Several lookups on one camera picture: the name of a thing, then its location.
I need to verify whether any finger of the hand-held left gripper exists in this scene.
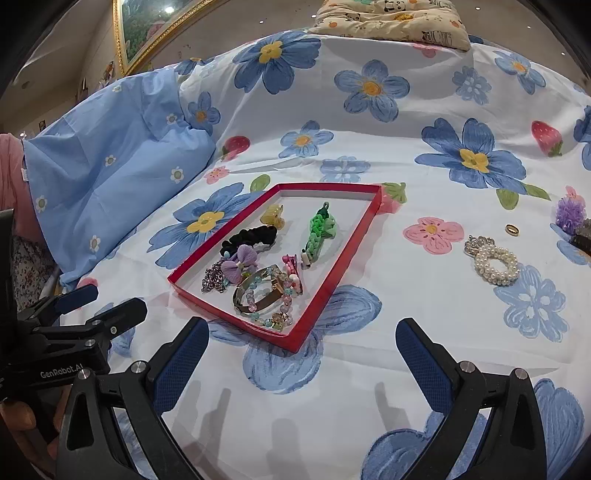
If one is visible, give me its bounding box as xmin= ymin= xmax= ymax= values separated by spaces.
xmin=17 ymin=284 xmax=100 ymax=325
xmin=28 ymin=297 xmax=148 ymax=345

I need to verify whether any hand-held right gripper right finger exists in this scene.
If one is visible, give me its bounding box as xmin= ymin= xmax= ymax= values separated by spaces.
xmin=394 ymin=317 xmax=549 ymax=480

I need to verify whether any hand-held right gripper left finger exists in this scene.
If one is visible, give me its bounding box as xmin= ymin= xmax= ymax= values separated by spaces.
xmin=55 ymin=316 xmax=211 ymax=480

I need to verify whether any black fabric scrunchie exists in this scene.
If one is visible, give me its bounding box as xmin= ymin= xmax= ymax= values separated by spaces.
xmin=219 ymin=225 xmax=279 ymax=259

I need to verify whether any green braided hair tie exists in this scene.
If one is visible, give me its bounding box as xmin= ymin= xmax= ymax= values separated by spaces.
xmin=300 ymin=202 xmax=338 ymax=269

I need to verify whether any red shallow box tray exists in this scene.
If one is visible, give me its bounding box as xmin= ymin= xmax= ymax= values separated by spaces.
xmin=167 ymin=182 xmax=383 ymax=354

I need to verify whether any person's left hand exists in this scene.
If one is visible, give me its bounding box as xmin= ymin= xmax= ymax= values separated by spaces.
xmin=0 ymin=397 xmax=71 ymax=467

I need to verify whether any small floral print cloth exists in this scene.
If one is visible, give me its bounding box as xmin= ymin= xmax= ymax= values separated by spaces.
xmin=9 ymin=230 xmax=62 ymax=319

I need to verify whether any gold bangle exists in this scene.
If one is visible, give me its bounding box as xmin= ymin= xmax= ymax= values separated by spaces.
xmin=232 ymin=265 xmax=287 ymax=318

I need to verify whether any pink cloth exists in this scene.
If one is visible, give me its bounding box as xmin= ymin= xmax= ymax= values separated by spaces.
xmin=0 ymin=133 xmax=33 ymax=232

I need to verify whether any light blue flowered quilt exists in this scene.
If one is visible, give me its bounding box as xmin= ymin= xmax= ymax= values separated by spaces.
xmin=21 ymin=69 xmax=218 ymax=292

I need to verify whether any pink hair clip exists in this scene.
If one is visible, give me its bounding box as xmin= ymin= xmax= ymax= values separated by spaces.
xmin=281 ymin=254 xmax=306 ymax=294

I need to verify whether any yellow hair claw clip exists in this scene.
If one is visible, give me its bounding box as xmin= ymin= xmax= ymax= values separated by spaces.
xmin=260 ymin=204 xmax=286 ymax=230

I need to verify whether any floral printed bed sheet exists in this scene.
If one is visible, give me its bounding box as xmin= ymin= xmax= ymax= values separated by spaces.
xmin=60 ymin=30 xmax=591 ymax=480

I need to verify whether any purple mesh scrunchie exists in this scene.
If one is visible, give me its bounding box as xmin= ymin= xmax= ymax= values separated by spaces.
xmin=555 ymin=196 xmax=587 ymax=234

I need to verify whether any panda print pillow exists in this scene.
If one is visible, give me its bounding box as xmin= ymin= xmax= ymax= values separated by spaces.
xmin=308 ymin=0 xmax=471 ymax=52

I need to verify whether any silver chain necklace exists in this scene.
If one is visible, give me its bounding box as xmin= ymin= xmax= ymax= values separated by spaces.
xmin=201 ymin=260 xmax=230 ymax=294

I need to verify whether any pastel beaded bracelet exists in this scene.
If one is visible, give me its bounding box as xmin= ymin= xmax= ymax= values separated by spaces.
xmin=240 ymin=268 xmax=299 ymax=331

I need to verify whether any pearl bracelet with crown charm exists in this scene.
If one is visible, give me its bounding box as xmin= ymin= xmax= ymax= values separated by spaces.
xmin=464 ymin=235 xmax=519 ymax=287

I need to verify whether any purple bow hair tie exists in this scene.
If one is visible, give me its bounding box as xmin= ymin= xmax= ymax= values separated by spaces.
xmin=221 ymin=244 xmax=257 ymax=283

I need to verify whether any gold framed wall picture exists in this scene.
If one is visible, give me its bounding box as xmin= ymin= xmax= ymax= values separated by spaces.
xmin=113 ymin=0 xmax=222 ymax=77

